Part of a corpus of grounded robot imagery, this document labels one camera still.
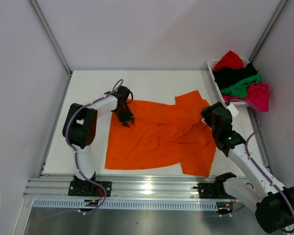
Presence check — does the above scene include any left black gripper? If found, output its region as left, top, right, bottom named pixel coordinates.
left=113, top=103, right=134, bottom=127

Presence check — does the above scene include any orange t shirt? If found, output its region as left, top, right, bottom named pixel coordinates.
left=105, top=90, right=216, bottom=177

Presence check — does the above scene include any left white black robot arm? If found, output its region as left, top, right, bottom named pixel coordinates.
left=62, top=86, right=135, bottom=196

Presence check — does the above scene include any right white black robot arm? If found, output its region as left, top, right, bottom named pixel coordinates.
left=201, top=102, right=294, bottom=234

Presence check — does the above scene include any green t shirt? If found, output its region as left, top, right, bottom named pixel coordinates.
left=220, top=74, right=261, bottom=98

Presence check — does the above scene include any black t shirt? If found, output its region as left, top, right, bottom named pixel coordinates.
left=213, top=63, right=258, bottom=90

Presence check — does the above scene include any magenta t shirt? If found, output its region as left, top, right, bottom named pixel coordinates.
left=222, top=82, right=270, bottom=112

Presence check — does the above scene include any white plastic laundry basket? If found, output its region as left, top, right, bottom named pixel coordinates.
left=207, top=57, right=250, bottom=107

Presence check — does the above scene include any red t shirt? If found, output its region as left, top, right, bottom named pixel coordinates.
left=213, top=50, right=244, bottom=71

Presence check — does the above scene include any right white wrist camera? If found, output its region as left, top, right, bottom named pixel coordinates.
left=226, top=103, right=239, bottom=118

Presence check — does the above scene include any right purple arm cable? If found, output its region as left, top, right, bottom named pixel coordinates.
left=219, top=99, right=294, bottom=233

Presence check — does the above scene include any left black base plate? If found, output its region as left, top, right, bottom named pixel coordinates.
left=68, top=181, right=112, bottom=197

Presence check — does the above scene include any aluminium mounting rail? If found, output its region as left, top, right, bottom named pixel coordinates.
left=23, top=175, right=215, bottom=201

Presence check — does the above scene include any slotted grey cable duct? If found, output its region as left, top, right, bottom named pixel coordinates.
left=33, top=199, right=218, bottom=212

